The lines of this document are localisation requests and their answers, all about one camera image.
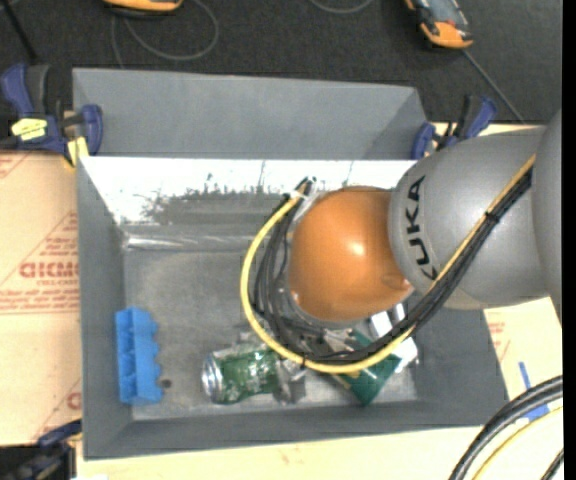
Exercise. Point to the blue toothed plastic block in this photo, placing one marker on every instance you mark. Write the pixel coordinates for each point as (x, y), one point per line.
(135, 353)

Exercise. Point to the dark green flat block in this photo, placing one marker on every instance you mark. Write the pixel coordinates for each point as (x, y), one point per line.
(370, 383)

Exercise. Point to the crushed green metal can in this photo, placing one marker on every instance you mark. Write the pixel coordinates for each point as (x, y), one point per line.
(240, 375)

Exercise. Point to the grey metal bin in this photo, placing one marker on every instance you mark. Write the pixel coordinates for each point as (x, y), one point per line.
(193, 288)

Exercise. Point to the brown cardboard board, red print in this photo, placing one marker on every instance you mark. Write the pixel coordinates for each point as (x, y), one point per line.
(28, 318)

